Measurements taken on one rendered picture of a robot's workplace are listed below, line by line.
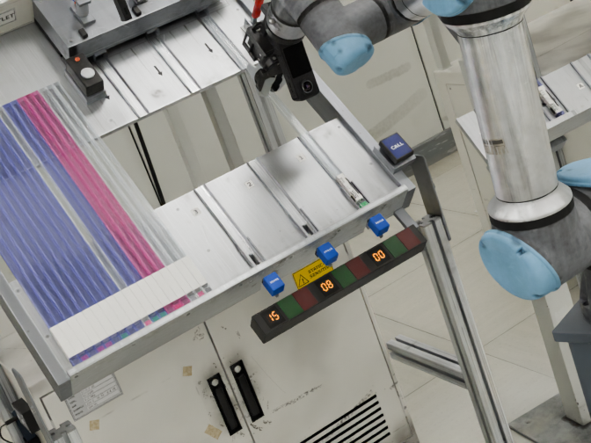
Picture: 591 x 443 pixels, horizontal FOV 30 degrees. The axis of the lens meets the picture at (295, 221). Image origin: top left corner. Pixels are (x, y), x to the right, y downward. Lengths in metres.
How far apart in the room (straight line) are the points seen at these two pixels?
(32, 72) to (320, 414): 0.90
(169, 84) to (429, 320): 1.35
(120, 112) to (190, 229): 0.27
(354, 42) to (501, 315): 1.47
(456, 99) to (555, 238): 1.63
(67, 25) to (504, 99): 0.90
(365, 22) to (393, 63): 2.54
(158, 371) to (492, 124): 0.93
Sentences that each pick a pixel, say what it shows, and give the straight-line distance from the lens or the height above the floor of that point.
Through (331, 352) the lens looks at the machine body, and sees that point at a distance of 2.28.
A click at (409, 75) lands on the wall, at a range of 4.31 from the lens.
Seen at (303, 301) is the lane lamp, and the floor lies 0.65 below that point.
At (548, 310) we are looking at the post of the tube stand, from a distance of 2.33.
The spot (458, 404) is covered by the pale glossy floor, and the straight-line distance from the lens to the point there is 2.69.
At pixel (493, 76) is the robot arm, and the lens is 1.43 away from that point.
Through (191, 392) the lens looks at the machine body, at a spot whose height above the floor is 0.45.
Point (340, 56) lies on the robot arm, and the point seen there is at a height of 1.01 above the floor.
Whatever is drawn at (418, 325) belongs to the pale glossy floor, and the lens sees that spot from 3.12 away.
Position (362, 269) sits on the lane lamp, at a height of 0.65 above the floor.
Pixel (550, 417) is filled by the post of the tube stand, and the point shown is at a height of 0.01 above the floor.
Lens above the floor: 1.34
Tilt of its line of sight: 18 degrees down
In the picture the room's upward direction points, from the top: 20 degrees counter-clockwise
